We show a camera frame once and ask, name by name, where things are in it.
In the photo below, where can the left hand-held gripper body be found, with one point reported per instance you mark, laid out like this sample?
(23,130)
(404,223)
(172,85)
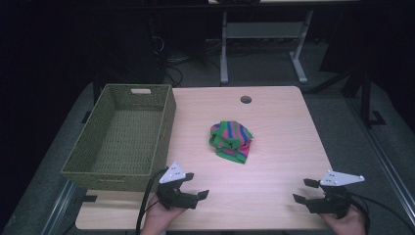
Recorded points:
(176,197)

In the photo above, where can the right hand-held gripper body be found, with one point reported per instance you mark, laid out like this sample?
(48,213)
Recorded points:
(332,202)

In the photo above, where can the green pink blue striped cloth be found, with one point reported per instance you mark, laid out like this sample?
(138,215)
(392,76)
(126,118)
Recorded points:
(231,138)

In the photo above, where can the green woven basket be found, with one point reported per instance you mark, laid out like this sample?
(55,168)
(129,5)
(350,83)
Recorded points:
(125,137)

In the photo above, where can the person's left hand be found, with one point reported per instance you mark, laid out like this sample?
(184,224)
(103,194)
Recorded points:
(158,218)

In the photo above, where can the person's right hand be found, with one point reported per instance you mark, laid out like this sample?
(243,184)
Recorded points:
(349,225)

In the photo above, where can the black metal stand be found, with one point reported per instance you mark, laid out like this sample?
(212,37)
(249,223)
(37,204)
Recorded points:
(366,94)

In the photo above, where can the grey metal desk frame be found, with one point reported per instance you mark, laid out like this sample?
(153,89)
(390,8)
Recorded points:
(261,30)

